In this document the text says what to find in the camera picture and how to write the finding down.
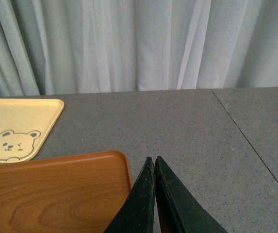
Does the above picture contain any grey curtain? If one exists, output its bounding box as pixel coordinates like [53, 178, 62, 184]
[0, 0, 278, 97]

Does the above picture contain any yellow bear tray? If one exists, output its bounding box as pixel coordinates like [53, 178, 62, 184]
[0, 99, 65, 164]

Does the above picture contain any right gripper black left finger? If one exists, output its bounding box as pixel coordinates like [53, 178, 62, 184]
[105, 157, 156, 233]

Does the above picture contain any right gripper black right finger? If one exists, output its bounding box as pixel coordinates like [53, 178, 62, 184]
[155, 156, 226, 233]

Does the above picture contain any brown wooden tray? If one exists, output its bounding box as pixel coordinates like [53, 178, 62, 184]
[0, 150, 131, 233]

